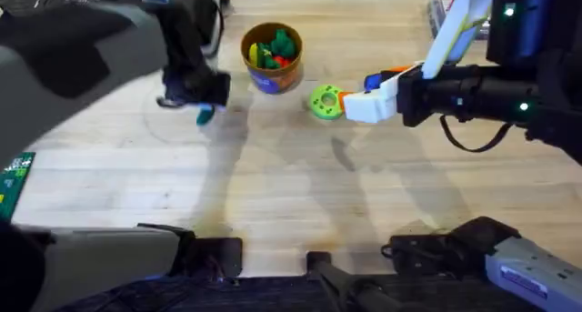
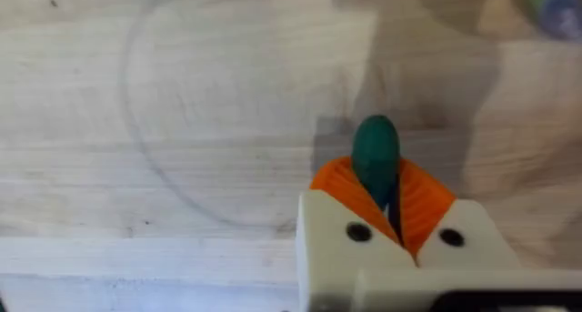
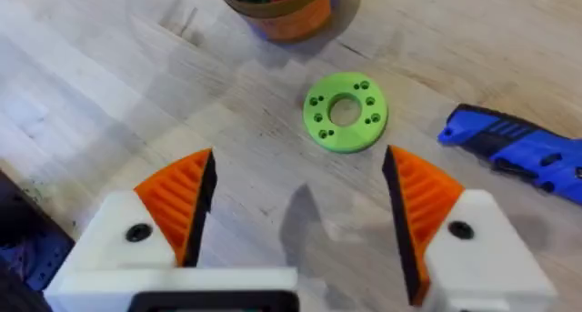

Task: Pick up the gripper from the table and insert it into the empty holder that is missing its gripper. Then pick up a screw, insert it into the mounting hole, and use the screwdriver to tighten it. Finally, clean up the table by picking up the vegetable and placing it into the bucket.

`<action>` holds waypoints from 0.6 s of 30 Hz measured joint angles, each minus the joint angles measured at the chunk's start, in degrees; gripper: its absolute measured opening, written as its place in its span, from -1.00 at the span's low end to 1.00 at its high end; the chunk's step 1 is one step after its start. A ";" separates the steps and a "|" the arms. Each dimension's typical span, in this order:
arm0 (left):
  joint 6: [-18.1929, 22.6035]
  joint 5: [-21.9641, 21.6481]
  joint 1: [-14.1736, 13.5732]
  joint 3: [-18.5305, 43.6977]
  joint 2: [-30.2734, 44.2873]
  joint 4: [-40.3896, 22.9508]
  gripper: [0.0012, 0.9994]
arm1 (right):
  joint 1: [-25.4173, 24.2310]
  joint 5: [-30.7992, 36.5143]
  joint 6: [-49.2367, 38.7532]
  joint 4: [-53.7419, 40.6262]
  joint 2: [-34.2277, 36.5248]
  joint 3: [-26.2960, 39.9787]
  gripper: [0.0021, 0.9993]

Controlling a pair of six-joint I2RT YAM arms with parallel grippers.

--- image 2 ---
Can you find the green toy vegetable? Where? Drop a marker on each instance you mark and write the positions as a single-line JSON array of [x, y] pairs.
[[376, 159]]

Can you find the green and blue tub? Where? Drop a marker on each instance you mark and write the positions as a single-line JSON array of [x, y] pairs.
[[552, 7]]

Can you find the left gripper white and orange left finger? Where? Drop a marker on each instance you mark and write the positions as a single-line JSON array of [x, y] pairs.
[[338, 239]]

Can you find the left gripper white and orange right finger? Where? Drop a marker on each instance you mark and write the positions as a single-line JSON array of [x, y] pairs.
[[448, 232]]

